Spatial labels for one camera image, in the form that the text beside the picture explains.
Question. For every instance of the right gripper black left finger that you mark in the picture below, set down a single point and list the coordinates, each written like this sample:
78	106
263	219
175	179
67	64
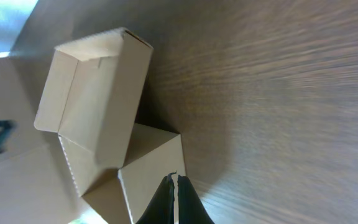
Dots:
160	209

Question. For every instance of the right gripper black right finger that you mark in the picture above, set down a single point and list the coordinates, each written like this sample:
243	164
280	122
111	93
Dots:
190	207

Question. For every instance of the brown cardboard box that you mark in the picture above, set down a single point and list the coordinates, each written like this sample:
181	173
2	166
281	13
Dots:
81	154

